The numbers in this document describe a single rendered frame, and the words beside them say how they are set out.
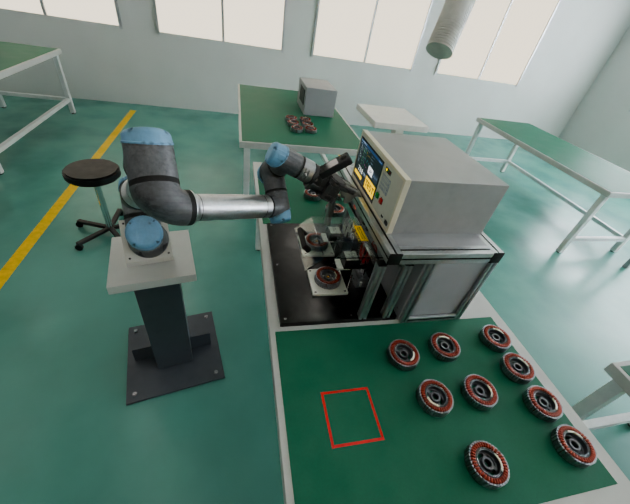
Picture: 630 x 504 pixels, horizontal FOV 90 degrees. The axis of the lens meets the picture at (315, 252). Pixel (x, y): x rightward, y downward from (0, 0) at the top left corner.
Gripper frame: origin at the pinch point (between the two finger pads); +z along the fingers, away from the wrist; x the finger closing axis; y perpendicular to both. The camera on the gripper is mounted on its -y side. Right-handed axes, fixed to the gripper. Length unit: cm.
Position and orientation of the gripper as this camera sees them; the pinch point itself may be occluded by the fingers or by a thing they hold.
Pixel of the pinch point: (359, 192)
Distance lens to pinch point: 115.2
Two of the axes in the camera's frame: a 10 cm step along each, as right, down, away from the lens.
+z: 8.2, 3.1, 4.8
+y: -5.4, 7.0, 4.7
